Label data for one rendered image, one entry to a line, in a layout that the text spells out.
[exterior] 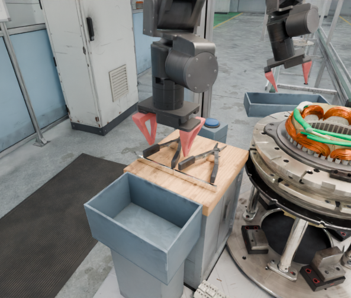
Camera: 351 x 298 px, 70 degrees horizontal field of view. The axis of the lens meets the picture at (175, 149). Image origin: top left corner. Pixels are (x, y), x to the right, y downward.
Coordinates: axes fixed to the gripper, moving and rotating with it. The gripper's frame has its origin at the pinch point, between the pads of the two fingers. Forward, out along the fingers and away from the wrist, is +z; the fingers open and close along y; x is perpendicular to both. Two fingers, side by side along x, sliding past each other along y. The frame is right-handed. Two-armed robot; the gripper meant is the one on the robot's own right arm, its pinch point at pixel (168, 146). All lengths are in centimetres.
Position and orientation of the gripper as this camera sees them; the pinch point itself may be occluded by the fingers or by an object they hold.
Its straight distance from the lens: 51.5
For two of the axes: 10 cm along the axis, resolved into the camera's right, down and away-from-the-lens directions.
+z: -0.1, 8.5, 5.3
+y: 8.6, 2.8, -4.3
